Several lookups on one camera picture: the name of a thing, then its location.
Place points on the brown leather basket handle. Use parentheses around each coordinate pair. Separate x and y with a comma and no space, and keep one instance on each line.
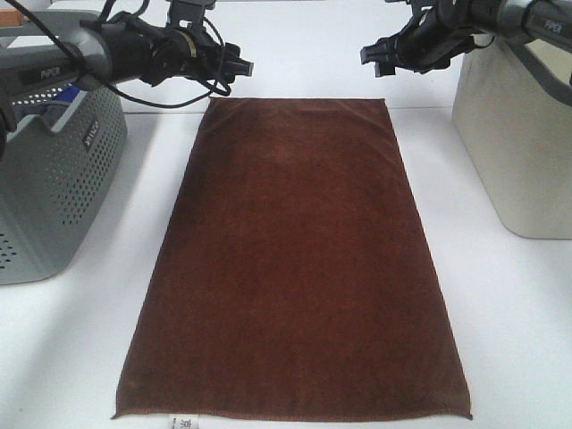
(10,18)

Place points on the blue cloth in basket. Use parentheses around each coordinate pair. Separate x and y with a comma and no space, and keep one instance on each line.
(66,96)

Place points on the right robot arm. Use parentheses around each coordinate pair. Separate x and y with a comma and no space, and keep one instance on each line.
(518,22)

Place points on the grey perforated plastic basket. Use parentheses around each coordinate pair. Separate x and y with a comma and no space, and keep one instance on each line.
(53,186)

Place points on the brown towel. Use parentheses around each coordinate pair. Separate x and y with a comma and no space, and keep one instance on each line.
(294,282)

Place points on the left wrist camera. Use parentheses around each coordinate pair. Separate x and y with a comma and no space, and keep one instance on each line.
(190,11)

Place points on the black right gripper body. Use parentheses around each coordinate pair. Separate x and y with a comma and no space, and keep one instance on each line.
(429,41)

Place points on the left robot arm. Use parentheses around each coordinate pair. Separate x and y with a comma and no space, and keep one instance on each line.
(77,57)

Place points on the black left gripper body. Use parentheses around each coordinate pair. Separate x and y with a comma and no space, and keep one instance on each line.
(137,50)

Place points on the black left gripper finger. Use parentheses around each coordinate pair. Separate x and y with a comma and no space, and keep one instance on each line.
(240,67)

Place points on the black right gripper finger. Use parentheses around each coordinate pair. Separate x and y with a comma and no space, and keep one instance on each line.
(376,53)

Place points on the beige basket with grey rim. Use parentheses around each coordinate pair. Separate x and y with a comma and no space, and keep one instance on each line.
(513,113)

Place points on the grey cloth in basket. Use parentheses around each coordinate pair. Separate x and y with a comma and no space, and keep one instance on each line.
(38,119)

